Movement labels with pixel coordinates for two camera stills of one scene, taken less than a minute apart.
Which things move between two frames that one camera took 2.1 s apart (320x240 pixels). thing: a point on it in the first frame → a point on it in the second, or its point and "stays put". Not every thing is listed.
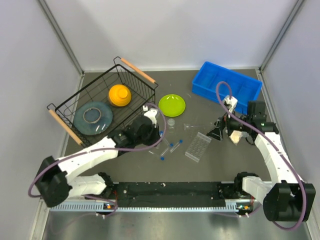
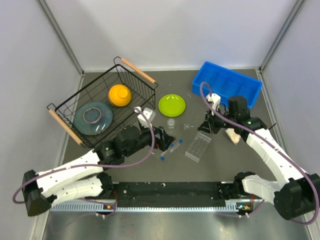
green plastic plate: [172, 105] stays put
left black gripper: [156, 136] → [158, 142]
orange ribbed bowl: [119, 95] stays put
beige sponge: [235, 136] stays put
